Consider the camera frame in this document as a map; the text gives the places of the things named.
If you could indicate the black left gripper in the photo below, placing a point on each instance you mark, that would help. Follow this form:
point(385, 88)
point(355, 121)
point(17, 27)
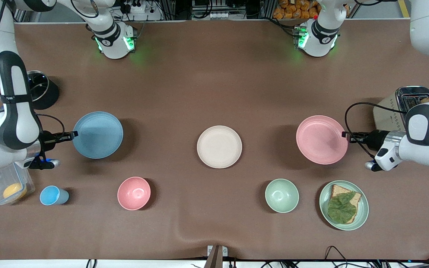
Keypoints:
point(374, 138)

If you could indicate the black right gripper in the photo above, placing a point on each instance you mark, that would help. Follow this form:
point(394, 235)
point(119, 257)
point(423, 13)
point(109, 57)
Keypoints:
point(47, 139)

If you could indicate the blue plate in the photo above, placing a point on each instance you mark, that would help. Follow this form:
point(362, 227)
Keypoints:
point(98, 134)

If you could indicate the pink plate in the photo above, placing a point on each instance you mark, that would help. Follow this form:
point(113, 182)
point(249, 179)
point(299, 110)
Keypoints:
point(321, 140)

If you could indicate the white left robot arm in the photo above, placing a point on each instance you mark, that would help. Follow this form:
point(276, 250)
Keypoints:
point(428, 149)

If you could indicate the beige and chrome toaster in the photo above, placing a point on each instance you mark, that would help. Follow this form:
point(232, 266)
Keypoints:
point(385, 115)

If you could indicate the black pot with glass lid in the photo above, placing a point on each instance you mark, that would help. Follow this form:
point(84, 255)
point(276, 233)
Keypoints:
point(48, 95)

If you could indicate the bread slice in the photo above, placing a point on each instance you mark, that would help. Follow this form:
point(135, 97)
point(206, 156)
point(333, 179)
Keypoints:
point(338, 190)

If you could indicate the blue cup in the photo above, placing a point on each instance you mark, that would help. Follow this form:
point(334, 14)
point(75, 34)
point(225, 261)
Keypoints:
point(52, 195)

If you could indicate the green plate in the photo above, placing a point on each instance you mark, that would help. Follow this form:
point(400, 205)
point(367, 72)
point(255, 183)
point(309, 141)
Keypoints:
point(363, 208)

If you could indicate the green lettuce leaf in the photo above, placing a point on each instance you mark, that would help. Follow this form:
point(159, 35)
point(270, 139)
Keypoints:
point(341, 210)

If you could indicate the yellow round food piece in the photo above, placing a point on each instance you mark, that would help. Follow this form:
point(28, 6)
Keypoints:
point(13, 190)

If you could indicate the clear plastic container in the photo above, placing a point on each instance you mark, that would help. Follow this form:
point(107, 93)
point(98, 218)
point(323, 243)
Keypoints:
point(2, 180)

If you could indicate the pink bowl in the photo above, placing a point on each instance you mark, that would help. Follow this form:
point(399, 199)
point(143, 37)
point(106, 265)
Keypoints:
point(134, 193)

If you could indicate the green bowl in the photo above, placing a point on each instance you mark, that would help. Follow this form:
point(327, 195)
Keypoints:
point(282, 195)

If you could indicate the beige plate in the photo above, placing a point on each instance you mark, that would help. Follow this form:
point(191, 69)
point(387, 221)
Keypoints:
point(219, 147)

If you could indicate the bag of orange snacks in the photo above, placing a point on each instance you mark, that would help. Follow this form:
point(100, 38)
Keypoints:
point(292, 9)

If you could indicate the white power strip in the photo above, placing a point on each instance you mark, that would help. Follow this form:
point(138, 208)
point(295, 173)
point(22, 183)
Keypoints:
point(138, 7)

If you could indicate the brown table mat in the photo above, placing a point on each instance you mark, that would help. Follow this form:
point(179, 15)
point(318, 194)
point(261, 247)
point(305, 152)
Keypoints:
point(214, 74)

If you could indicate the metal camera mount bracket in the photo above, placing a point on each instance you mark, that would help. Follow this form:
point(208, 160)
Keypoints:
point(216, 257)

